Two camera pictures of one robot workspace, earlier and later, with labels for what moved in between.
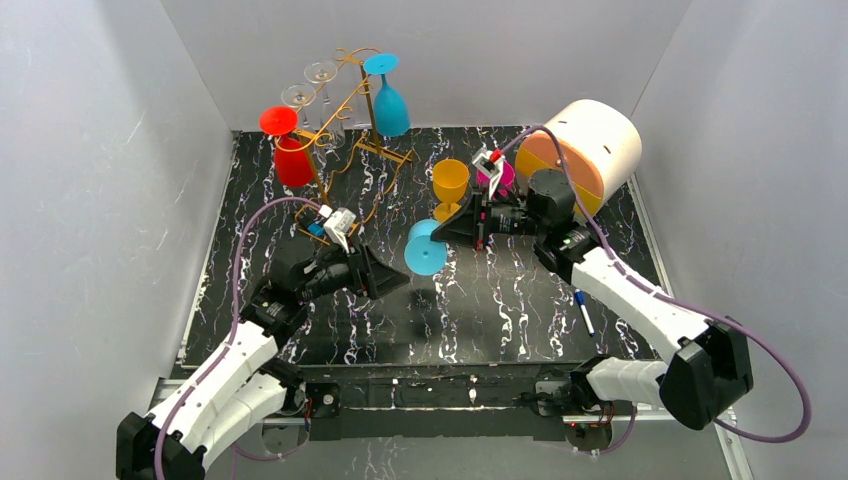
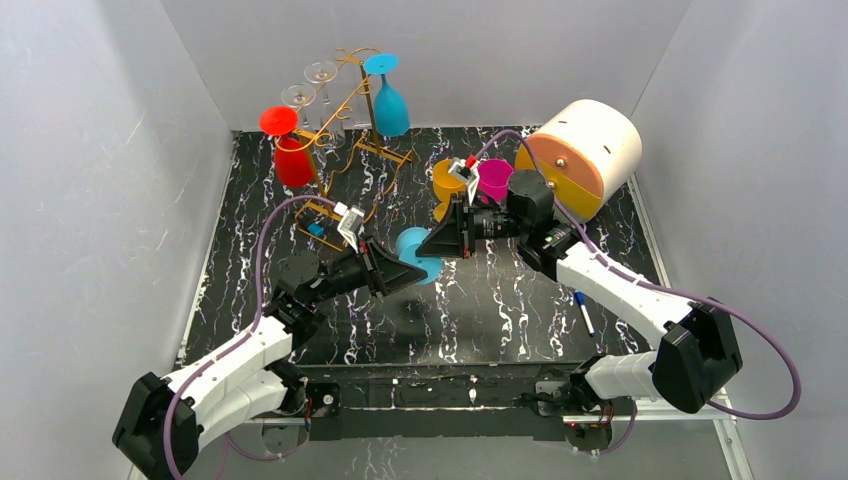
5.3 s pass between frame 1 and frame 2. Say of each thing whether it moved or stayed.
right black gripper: moved
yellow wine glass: stayed
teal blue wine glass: stayed
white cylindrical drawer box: stayed
